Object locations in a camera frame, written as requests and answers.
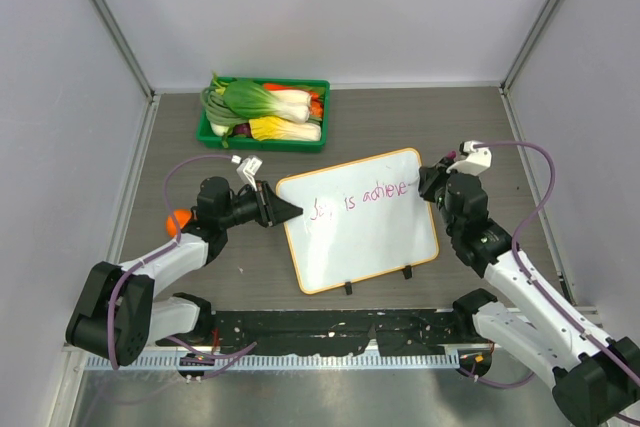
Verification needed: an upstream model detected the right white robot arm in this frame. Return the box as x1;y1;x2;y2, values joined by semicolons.
418;157;639;426

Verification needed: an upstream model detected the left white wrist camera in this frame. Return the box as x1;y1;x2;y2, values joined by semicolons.
231;155;263;191

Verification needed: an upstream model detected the orange fruit toy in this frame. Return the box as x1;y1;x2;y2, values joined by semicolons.
165;209;192;239

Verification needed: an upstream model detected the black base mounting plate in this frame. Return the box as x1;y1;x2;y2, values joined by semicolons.
154;307;506;357

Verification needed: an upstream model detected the right aluminium frame post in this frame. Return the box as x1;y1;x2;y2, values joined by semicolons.
500;0;564;95

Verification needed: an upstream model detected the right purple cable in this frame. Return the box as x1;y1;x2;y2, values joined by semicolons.
479;140;640;423

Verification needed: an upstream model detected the green plastic tray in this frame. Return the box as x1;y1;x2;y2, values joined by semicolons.
196;77;330;153

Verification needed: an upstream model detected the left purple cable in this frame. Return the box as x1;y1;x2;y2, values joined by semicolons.
107;153;241;369

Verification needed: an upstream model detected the aluminium frame post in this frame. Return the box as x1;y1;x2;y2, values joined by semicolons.
89;0;155;100
500;0;564;95

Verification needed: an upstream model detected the yellow cabbage toy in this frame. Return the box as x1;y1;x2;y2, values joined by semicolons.
249;116;322;142

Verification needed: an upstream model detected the green bean bundle toy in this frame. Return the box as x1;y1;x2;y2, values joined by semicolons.
200;74;246;138

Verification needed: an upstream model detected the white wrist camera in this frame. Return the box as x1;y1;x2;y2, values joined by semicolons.
446;140;492;176
231;155;263;191

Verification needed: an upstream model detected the orange framed whiteboard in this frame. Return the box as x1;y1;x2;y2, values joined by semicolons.
276;148;439;295

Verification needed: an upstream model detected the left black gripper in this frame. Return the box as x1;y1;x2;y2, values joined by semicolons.
219;180;300;229

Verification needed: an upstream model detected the aluminium rail with cable duct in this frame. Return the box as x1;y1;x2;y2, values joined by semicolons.
87;336;492;371

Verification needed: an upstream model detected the left aluminium frame post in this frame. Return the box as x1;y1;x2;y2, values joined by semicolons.
89;0;155;100

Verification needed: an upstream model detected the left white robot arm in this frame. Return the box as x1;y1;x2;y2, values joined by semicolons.
65;177;303;368

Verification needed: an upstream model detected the purple eggplant toy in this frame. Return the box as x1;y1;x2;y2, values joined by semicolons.
233;123;252;138

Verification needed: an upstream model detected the green bok choy toy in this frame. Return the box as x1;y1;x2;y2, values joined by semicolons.
222;80;312;123

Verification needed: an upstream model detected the purple cable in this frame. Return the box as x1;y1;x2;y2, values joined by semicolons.
479;140;640;423
107;153;241;369

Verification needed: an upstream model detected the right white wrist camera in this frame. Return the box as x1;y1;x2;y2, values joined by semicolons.
446;140;492;176

